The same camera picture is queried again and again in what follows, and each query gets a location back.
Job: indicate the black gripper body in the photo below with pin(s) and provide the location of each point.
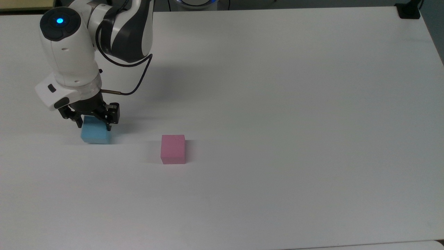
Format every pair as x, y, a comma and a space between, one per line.
87, 104

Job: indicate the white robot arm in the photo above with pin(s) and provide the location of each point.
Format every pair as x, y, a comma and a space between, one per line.
69, 52

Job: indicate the blue cube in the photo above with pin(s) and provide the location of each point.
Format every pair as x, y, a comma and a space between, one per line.
95, 135

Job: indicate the pink cube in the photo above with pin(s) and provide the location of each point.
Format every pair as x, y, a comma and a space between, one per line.
172, 149

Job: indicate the black camera stand clamp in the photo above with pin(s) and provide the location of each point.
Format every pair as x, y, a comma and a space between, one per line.
409, 12

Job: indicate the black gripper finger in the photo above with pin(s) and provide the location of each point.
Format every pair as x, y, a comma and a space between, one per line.
112, 113
75, 118

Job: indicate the yellowish cardboard box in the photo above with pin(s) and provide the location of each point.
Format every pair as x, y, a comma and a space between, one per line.
24, 5

